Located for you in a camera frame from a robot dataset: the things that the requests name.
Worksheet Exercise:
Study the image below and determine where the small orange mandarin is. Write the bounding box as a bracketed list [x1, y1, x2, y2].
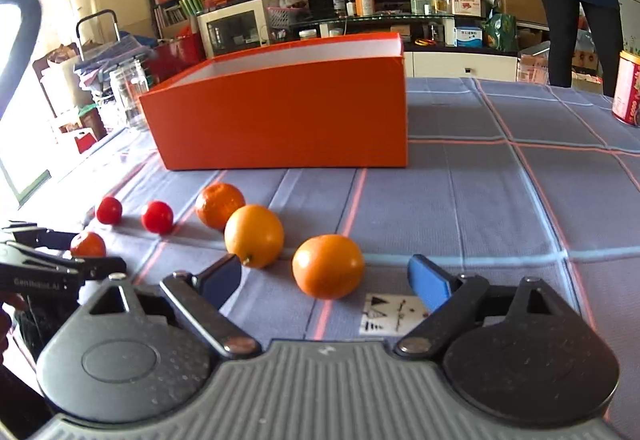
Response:
[195, 183, 246, 231]

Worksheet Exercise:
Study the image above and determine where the red and white cardboard box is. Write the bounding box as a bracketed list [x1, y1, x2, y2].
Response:
[74, 108, 108, 154]

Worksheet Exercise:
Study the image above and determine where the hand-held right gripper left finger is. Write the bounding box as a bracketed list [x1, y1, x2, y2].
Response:
[75, 253, 262, 360]

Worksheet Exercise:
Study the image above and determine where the round orange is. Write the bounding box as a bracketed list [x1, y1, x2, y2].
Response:
[224, 204, 285, 269]
[292, 234, 366, 300]

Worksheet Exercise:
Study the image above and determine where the small brown cardboard box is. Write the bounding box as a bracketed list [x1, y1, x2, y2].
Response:
[497, 0, 548, 26]

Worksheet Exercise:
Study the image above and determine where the white tv stand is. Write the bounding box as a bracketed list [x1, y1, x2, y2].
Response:
[290, 15, 518, 82]

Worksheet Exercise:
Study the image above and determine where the blue and white carton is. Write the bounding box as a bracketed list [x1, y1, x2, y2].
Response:
[454, 26, 483, 47]

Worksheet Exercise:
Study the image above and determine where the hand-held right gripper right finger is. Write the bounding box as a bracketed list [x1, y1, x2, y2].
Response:
[394, 254, 583, 361]

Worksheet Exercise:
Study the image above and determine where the red cherry tomato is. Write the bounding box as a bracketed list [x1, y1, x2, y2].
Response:
[70, 231, 107, 259]
[95, 197, 124, 225]
[141, 201, 175, 235]

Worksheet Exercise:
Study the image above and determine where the pile of folded cloths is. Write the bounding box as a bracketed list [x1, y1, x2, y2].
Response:
[75, 34, 153, 71]

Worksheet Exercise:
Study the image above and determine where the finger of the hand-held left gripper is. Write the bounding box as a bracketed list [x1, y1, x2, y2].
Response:
[75, 256, 128, 282]
[0, 220, 76, 252]

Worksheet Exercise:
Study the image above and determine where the large brown cardboard box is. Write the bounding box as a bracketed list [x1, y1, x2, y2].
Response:
[32, 45, 88, 121]

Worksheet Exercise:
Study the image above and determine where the white printed sticker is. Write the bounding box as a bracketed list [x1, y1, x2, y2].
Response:
[360, 293, 431, 337]

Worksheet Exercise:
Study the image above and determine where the orange cardboard box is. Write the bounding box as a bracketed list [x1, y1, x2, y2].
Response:
[138, 32, 410, 171]

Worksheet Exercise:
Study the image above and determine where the red tin can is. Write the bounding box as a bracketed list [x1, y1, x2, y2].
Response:
[612, 50, 640, 127]

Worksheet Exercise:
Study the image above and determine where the green printed bag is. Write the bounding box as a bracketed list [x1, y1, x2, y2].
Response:
[482, 13, 518, 52]

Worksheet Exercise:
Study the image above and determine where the pink plastic basket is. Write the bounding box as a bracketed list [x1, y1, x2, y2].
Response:
[267, 6, 306, 26]

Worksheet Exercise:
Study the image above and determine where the black curved tube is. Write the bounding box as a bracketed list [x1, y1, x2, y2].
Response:
[0, 0, 43, 121]

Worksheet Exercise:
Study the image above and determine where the white microwave oven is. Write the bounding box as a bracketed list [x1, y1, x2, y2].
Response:
[197, 0, 271, 58]

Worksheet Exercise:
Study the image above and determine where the person's left hand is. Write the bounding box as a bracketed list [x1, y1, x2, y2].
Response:
[0, 293, 29, 357]

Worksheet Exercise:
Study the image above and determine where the clear glass mug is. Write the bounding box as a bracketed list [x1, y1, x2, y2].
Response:
[109, 63, 151, 131]

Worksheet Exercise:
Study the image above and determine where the grey checked tablecloth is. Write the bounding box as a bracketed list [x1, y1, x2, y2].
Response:
[0, 75, 640, 440]

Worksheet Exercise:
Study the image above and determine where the red storage box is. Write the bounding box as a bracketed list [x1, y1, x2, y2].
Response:
[150, 33, 206, 81]

